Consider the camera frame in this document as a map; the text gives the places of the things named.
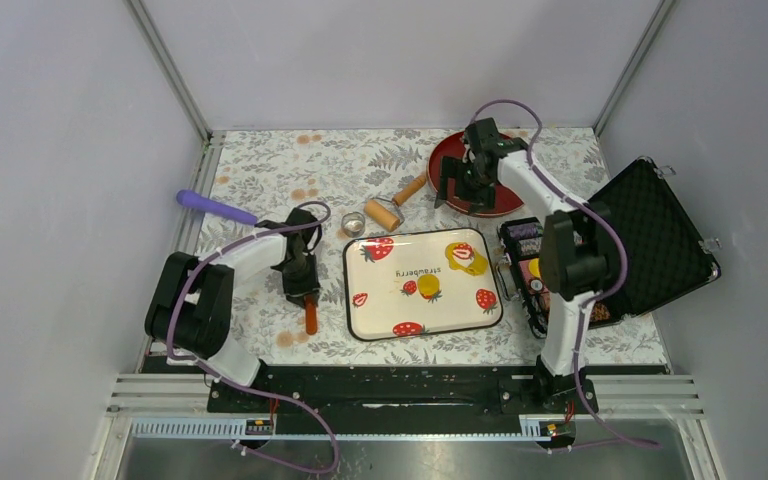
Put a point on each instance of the yellow dough lump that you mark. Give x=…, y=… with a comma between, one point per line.
x=429, y=287

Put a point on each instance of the floral table mat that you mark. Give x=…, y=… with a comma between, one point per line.
x=269, y=172

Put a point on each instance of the metal ring cutter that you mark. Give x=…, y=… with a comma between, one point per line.
x=353, y=224

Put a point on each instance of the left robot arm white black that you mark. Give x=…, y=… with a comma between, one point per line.
x=191, y=309

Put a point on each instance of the strawberry print tray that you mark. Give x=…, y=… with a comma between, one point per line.
x=381, y=293

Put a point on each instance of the black foam-lined case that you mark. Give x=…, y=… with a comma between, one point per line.
x=667, y=255

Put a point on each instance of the yellow dough disc in case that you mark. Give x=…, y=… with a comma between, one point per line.
x=534, y=268

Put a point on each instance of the wooden dough roller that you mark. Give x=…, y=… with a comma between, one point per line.
x=386, y=211

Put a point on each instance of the orange handle metal scraper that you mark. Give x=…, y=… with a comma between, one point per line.
x=311, y=315

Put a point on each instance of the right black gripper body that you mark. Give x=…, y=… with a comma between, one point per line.
x=472, y=179

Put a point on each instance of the red round plate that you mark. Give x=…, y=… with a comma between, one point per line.
x=506, y=201

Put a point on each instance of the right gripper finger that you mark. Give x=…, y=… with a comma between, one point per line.
x=448, y=180
x=480, y=203

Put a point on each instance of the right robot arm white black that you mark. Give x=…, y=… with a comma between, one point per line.
x=582, y=258

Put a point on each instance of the purple handle tool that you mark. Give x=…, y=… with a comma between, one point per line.
x=194, y=201

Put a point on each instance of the yellow dough scrap strip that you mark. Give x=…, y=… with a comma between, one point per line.
x=461, y=256

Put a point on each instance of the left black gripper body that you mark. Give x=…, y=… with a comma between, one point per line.
x=300, y=277

